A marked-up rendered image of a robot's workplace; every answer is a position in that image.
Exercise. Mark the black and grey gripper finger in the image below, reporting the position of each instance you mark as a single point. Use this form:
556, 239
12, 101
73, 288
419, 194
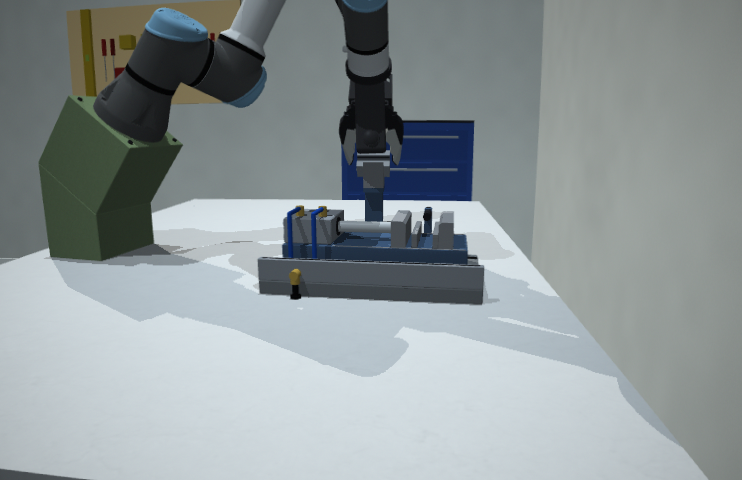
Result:
348, 138
394, 137

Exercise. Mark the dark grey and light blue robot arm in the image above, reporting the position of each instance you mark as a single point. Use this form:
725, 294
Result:
174, 49

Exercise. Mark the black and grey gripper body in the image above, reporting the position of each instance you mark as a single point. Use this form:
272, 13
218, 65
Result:
370, 81

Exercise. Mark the grey flat bar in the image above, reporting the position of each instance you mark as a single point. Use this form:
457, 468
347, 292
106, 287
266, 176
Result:
435, 236
416, 234

